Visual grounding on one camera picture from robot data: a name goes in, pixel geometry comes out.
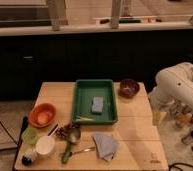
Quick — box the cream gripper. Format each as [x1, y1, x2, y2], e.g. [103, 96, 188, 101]
[151, 103, 167, 126]

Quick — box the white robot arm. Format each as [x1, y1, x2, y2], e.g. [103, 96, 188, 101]
[148, 62, 193, 125]

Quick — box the blue-grey sponge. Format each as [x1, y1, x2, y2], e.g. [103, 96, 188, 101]
[91, 97, 104, 113]

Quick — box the dark red bowl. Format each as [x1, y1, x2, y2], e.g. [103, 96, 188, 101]
[119, 79, 140, 98]

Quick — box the grey folded cloth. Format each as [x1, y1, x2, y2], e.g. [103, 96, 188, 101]
[93, 132, 118, 162]

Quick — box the green plastic tray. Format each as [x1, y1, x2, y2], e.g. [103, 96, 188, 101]
[71, 79, 118, 125]

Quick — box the yellow stick in tray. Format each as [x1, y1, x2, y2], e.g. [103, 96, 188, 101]
[76, 116, 94, 121]

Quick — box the metal spoon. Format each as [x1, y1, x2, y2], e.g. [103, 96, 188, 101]
[70, 147, 95, 156]

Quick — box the brown pine cone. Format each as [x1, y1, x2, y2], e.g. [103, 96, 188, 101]
[55, 123, 78, 140]

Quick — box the wooden table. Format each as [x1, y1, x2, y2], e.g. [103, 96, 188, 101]
[14, 87, 168, 171]

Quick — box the orange bowl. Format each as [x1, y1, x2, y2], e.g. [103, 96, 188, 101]
[28, 103, 56, 128]

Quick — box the white cup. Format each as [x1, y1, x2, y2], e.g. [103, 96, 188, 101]
[35, 136, 55, 157]

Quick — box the light green cup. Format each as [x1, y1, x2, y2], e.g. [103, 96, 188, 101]
[21, 127, 38, 145]

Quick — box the black white dish brush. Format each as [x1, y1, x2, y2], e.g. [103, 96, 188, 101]
[21, 149, 37, 166]

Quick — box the black cable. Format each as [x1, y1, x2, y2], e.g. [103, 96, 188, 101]
[168, 161, 193, 171]

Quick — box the green handled metal ladle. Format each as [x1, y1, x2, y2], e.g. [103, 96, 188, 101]
[61, 128, 81, 164]

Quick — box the black handled utensil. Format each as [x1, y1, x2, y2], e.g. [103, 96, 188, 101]
[47, 124, 58, 136]

